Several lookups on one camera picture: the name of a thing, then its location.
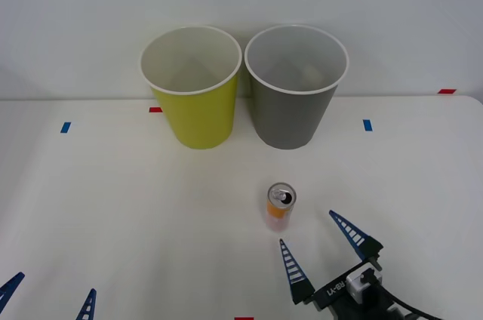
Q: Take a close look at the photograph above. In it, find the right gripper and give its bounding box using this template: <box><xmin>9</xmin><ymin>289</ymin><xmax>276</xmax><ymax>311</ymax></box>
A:
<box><xmin>278</xmin><ymin>210</ymin><xmax>401</xmax><ymax>320</ymax></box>

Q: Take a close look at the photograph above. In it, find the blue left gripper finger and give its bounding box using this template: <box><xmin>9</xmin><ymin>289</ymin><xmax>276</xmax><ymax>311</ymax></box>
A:
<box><xmin>75</xmin><ymin>288</ymin><xmax>97</xmax><ymax>320</ymax></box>
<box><xmin>0</xmin><ymin>272</ymin><xmax>26</xmax><ymax>306</ymax></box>

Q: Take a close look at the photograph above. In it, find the orange drink can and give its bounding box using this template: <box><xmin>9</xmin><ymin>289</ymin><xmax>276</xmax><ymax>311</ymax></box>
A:
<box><xmin>265</xmin><ymin>183</ymin><xmax>297</xmax><ymax>232</ymax></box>

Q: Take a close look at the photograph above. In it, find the grey plastic waste bin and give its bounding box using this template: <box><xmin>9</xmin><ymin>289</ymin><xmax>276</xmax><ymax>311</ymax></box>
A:
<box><xmin>244</xmin><ymin>24</ymin><xmax>350</xmax><ymax>150</ymax></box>

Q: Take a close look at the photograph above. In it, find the yellow-green plastic waste bin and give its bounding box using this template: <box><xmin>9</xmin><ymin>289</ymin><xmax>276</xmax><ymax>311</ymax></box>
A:
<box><xmin>139</xmin><ymin>25</ymin><xmax>243</xmax><ymax>151</ymax></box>

